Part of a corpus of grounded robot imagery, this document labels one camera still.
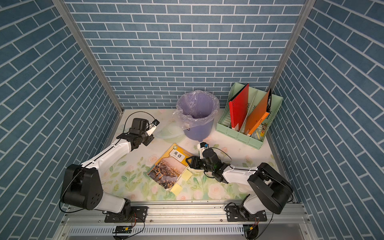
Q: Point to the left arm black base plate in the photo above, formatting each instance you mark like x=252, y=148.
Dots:
x=135, y=214

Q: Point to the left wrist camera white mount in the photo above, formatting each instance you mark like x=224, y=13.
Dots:
x=152, y=127

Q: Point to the corner aluminium post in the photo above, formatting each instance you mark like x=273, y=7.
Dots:
x=303, y=16
x=78, y=36

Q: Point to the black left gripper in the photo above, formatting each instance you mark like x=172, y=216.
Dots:
x=150, y=138

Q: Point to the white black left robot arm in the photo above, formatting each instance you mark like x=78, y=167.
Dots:
x=82, y=184

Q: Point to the right corner aluminium post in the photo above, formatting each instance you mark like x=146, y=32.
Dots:
x=303, y=16

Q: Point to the orange folder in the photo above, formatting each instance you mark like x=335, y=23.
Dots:
x=259, y=114

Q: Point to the floral table mat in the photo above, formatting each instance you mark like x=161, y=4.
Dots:
x=128, y=177

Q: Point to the clear plastic bin liner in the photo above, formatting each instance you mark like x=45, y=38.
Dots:
x=195, y=109

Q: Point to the left corner aluminium post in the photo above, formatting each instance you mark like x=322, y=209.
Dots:
x=78, y=36

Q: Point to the purple trash bin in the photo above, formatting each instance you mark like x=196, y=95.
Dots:
x=199, y=133

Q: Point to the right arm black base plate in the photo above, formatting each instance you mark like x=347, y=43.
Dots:
x=237, y=214

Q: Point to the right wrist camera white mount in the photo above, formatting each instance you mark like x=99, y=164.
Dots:
x=202, y=147

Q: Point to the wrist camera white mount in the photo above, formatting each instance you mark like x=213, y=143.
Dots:
x=202, y=147
x=152, y=127

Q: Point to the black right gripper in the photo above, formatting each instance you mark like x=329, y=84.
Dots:
x=195, y=158

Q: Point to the English textbook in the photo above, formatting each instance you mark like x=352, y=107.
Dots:
x=169, y=168

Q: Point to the aluminium front rail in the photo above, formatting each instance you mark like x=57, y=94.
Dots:
x=178, y=220

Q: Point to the yellow sticky note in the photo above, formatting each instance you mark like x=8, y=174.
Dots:
x=176, y=189
x=186, y=175

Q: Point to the red folder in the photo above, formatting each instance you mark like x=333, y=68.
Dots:
x=239, y=107

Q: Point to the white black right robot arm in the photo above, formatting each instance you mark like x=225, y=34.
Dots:
x=270, y=191

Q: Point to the small black circuit board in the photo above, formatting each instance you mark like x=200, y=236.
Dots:
x=125, y=230

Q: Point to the green file organizer rack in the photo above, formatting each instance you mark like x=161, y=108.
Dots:
x=256, y=140

